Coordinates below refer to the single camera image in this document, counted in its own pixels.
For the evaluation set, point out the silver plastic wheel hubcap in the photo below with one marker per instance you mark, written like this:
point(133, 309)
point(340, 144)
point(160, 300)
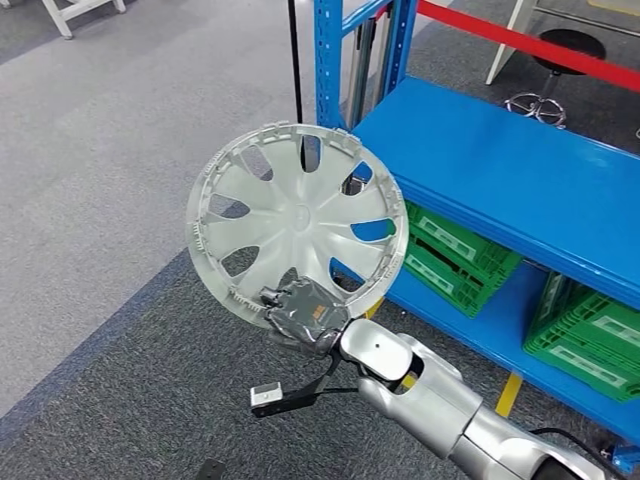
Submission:
point(300, 215)

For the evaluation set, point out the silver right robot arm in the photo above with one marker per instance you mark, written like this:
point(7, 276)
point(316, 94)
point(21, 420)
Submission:
point(430, 404)

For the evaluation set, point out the blue metal shelf rack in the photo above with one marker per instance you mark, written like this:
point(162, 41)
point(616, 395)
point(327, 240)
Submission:
point(500, 166)

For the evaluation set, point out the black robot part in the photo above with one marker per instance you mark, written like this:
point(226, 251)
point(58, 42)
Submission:
point(210, 470)

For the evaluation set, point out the folded green plastic crate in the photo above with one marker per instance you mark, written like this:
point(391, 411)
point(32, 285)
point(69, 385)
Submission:
point(460, 265)
point(585, 338)

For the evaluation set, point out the yellow floor tape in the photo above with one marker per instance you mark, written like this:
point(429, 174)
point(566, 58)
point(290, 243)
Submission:
point(509, 396)

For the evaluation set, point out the red barrier belt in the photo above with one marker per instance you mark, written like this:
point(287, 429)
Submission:
point(525, 43)

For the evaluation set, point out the black round stool chrome base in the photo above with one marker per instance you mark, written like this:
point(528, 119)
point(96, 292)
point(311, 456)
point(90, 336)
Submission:
point(570, 38)

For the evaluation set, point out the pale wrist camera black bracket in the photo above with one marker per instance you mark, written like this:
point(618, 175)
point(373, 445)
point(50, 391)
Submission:
point(267, 395)

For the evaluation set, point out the white table frame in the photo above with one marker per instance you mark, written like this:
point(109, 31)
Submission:
point(57, 20)

